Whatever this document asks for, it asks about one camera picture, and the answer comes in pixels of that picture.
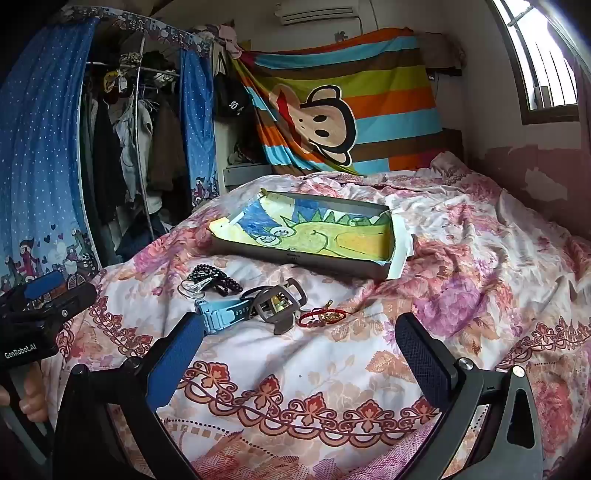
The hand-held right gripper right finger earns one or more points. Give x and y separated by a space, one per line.
422 360

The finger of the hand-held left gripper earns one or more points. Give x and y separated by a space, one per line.
44 284
69 302

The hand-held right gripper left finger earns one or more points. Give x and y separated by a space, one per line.
178 350

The light blue wristwatch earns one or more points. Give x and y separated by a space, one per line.
221 311

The silver hoop rings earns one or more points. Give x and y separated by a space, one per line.
188 290

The grey tray with crayon drawing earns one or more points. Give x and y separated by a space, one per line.
323 230

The person's left hand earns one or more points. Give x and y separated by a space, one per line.
34 401

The pink floral bedspread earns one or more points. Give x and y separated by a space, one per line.
323 369

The white paper sheet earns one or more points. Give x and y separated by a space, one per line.
402 249

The metal wardrobe pole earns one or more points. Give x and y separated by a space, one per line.
141 138

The hanging clothes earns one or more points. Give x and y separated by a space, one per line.
164 138

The narrow blue dotted curtain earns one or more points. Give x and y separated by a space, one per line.
198 129

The striped monkey print blanket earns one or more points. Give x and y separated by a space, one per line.
392 92

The floral wardrobe valance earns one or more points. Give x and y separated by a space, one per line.
152 32

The brown cloth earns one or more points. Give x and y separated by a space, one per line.
443 55

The pink hanging cloth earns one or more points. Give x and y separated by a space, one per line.
229 39

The barred window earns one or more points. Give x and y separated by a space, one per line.
545 60

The white air conditioner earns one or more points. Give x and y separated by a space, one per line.
318 11

